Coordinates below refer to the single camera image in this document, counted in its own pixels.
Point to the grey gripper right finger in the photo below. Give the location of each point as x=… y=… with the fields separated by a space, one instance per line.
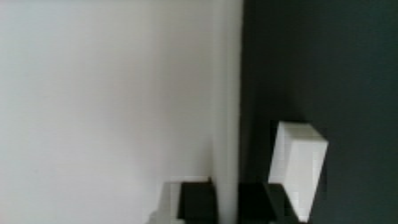
x=263 y=205

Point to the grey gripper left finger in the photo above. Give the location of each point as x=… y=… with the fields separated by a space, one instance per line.
x=197 y=203

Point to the white border fence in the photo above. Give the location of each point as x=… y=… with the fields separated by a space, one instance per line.
x=297 y=164

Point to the white drawer cabinet frame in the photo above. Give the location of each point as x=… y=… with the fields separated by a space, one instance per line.
x=117 y=108

